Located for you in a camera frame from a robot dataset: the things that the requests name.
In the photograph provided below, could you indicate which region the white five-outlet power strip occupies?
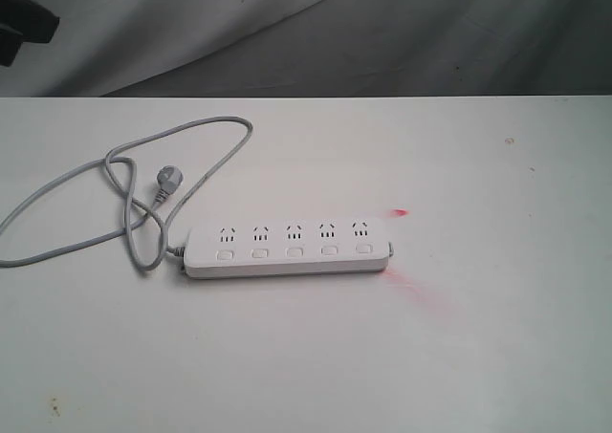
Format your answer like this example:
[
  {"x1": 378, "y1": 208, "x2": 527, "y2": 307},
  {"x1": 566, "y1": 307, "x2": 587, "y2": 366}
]
[{"x1": 183, "y1": 216, "x2": 394, "y2": 280}]

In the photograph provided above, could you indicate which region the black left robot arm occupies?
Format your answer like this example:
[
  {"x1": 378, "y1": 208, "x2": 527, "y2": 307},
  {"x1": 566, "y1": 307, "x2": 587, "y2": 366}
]
[{"x1": 1, "y1": 0, "x2": 60, "y2": 67}]

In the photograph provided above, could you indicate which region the grey backdrop cloth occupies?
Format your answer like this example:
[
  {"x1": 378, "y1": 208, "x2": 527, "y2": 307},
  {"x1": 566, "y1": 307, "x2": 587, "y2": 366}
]
[{"x1": 1, "y1": 0, "x2": 611, "y2": 97}]

